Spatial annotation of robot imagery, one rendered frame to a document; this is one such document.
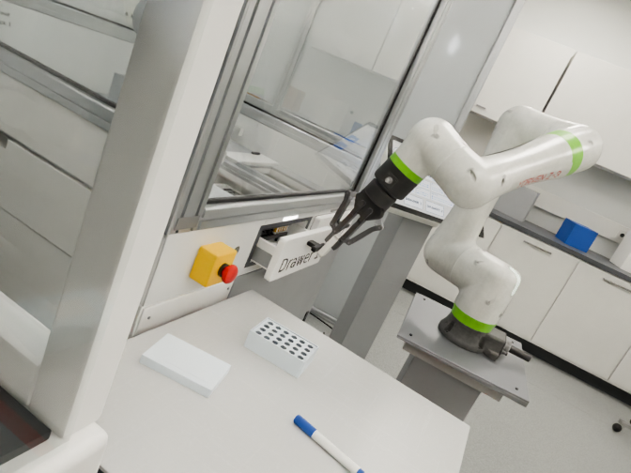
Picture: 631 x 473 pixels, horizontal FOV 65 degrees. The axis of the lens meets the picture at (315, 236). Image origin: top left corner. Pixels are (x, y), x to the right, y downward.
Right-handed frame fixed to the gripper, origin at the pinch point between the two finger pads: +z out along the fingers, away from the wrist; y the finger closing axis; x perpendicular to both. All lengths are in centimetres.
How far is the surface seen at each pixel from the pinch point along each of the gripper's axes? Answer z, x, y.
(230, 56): -27, -47, -23
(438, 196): -14, 92, 1
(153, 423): 13, -62, 11
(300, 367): 8.3, -32.1, 18.2
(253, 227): 3.8, -18.1, -11.9
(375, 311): 42, 94, 19
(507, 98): -73, 326, -40
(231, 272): 5.4, -34.2, -3.7
